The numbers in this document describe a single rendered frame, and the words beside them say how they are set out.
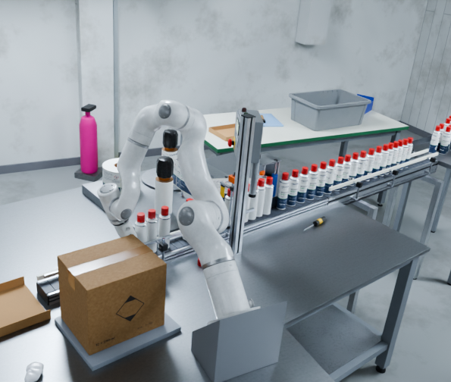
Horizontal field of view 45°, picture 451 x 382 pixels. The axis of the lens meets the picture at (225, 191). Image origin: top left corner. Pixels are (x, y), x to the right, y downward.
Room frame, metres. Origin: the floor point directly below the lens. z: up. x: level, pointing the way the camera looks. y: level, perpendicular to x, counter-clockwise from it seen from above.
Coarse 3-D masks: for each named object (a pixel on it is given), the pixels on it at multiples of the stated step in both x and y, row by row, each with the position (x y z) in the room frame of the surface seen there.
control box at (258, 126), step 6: (240, 114) 2.25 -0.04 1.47; (252, 114) 2.27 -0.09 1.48; (258, 114) 2.28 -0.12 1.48; (258, 120) 2.20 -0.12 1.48; (258, 126) 2.18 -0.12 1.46; (234, 132) 2.33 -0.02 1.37; (258, 132) 2.18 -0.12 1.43; (234, 138) 2.30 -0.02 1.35; (258, 138) 2.18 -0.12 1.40; (234, 144) 2.28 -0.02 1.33; (258, 144) 2.18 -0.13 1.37; (234, 150) 2.27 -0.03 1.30; (252, 150) 2.18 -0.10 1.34; (258, 150) 2.18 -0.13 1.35; (252, 156) 2.18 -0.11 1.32; (258, 156) 2.18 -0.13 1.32; (252, 162) 2.18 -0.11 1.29; (258, 162) 2.18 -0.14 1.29
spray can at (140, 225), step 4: (140, 212) 2.01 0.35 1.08; (140, 216) 1.98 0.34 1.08; (144, 216) 1.99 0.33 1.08; (140, 220) 1.98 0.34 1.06; (144, 220) 1.99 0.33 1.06; (136, 224) 1.98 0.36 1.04; (140, 224) 1.97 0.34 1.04; (144, 224) 1.98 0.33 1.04; (136, 228) 1.97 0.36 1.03; (140, 228) 1.97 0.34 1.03; (144, 228) 1.98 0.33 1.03; (136, 232) 1.97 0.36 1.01; (140, 232) 1.97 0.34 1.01; (144, 232) 1.98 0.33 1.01; (140, 236) 1.97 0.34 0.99; (144, 236) 1.98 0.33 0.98; (140, 240) 1.97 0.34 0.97; (144, 240) 1.98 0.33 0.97
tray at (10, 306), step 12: (0, 288) 1.72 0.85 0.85; (12, 288) 1.74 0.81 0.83; (24, 288) 1.75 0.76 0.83; (0, 300) 1.66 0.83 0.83; (12, 300) 1.67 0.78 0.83; (24, 300) 1.67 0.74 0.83; (36, 300) 1.68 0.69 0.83; (0, 312) 1.59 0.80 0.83; (12, 312) 1.60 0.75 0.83; (24, 312) 1.60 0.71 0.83; (36, 312) 1.61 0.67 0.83; (48, 312) 1.58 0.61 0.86; (0, 324) 1.53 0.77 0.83; (12, 324) 1.50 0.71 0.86; (24, 324) 1.52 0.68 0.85; (0, 336) 1.47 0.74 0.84
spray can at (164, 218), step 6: (162, 210) 2.06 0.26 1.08; (168, 210) 2.07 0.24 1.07; (162, 216) 2.06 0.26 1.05; (168, 216) 2.07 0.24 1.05; (162, 222) 2.05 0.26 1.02; (168, 222) 2.06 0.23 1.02; (162, 228) 2.05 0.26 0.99; (168, 228) 2.06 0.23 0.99; (162, 234) 2.05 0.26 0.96; (168, 234) 2.06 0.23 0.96; (168, 240) 2.06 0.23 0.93; (168, 246) 2.07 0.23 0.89
